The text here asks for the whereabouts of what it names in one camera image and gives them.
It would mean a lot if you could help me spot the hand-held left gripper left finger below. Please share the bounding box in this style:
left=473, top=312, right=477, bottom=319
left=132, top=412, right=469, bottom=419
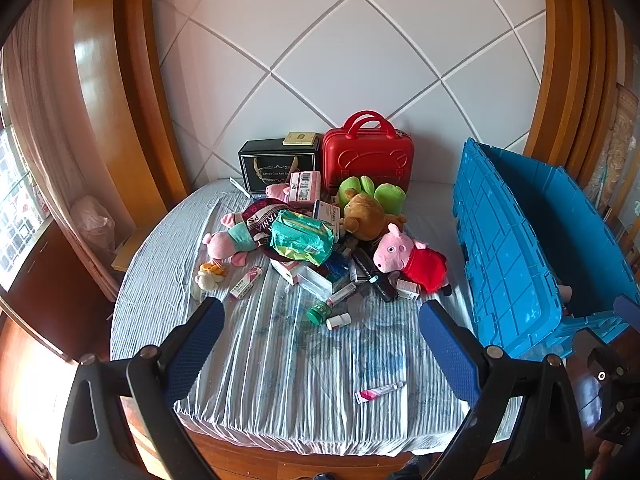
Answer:
left=56, top=296, right=227, bottom=480

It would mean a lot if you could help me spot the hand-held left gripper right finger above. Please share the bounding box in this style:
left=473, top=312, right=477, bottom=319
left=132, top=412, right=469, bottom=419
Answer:
left=419, top=300, right=588, bottom=480

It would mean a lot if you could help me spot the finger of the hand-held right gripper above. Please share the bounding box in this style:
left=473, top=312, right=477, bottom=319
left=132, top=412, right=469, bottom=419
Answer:
left=613, top=295, right=640, bottom=331

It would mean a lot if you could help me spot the pink white slim box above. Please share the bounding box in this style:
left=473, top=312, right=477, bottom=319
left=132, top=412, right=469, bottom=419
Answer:
left=230, top=265, right=264, bottom=300

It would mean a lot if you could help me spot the blue plastic crate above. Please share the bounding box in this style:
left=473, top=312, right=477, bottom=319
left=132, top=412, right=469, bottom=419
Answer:
left=452, top=137, right=640, bottom=361

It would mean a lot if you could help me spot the pink pig plush red dress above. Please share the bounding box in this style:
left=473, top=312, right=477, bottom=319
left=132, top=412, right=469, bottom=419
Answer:
left=374, top=224, right=453, bottom=296

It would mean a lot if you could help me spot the maroon knit hat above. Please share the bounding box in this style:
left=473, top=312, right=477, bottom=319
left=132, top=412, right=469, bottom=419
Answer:
left=242, top=197, right=301, bottom=263

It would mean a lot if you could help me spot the white yellow duck toy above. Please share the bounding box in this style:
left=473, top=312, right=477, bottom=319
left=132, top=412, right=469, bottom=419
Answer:
left=196, top=262, right=227, bottom=292

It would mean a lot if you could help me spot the small white red box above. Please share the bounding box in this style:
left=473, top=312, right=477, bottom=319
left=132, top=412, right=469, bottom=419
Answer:
left=395, top=277, right=421, bottom=301

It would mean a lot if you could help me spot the pink white tube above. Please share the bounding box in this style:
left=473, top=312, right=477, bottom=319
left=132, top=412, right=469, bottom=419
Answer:
left=355, top=381, right=405, bottom=405

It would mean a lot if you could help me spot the striped pale blue bedsheet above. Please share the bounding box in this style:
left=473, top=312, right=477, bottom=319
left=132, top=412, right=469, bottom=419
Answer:
left=110, top=177, right=521, bottom=456

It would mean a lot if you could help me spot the pink pig plush teal shirt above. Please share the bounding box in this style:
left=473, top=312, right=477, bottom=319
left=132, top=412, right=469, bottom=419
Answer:
left=202, top=212, right=273, bottom=267

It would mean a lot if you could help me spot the black tube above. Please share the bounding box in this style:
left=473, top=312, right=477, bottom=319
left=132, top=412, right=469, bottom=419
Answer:
left=352, top=250, right=398, bottom=303

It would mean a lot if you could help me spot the red white medicine box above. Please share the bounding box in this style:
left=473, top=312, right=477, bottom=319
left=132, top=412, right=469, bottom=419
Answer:
left=272, top=259, right=312, bottom=287

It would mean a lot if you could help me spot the green capped bottle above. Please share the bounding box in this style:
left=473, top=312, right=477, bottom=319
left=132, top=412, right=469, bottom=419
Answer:
left=306, top=300, right=335, bottom=326

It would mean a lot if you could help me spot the clear plastic box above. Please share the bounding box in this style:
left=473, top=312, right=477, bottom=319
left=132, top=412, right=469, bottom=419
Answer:
left=300, top=267, right=333, bottom=297

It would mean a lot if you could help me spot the green plastic packet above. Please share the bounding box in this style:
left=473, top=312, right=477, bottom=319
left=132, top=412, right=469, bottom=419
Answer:
left=270, top=210, right=336, bottom=267

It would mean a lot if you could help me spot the dark wooden cabinet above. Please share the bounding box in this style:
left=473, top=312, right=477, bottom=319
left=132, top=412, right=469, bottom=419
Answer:
left=0, top=220, right=121, bottom=361

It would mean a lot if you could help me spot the clear plastic bag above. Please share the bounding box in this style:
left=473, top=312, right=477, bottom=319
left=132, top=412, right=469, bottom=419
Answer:
left=70, top=195, right=118, bottom=261

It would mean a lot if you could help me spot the brown bear plush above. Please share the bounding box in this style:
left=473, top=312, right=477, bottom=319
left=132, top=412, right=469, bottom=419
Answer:
left=341, top=193, right=407, bottom=241

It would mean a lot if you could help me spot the green frog plush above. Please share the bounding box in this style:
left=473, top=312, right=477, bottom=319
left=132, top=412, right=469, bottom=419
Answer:
left=338, top=175, right=407, bottom=216

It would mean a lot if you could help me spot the small pig plush blue shirt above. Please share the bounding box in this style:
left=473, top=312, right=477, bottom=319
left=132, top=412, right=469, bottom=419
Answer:
left=265, top=183, right=296, bottom=204

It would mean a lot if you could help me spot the pink labelled box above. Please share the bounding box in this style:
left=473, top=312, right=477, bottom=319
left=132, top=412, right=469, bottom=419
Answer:
left=289, top=170, right=322, bottom=204

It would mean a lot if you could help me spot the black gift box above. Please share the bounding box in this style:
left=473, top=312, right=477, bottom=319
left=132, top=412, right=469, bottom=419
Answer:
left=238, top=137, right=322, bottom=195

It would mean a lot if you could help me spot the red toy suitcase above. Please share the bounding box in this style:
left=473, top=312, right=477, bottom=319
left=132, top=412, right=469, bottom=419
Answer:
left=322, top=111, right=415, bottom=195

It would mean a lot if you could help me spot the window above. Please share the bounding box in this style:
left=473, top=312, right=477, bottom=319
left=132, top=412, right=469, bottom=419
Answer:
left=0, top=105, right=56, bottom=291

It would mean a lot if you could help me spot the sheer curtain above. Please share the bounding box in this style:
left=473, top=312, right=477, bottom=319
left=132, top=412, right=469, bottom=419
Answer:
left=0, top=0, right=78, bottom=221

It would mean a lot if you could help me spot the white padded wooden headboard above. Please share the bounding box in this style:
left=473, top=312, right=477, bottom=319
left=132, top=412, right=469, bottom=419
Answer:
left=70, top=0, right=626, bottom=211

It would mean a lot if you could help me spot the patterned wall hanging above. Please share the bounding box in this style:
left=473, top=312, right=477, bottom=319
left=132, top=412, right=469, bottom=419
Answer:
left=582, top=82, right=640, bottom=221

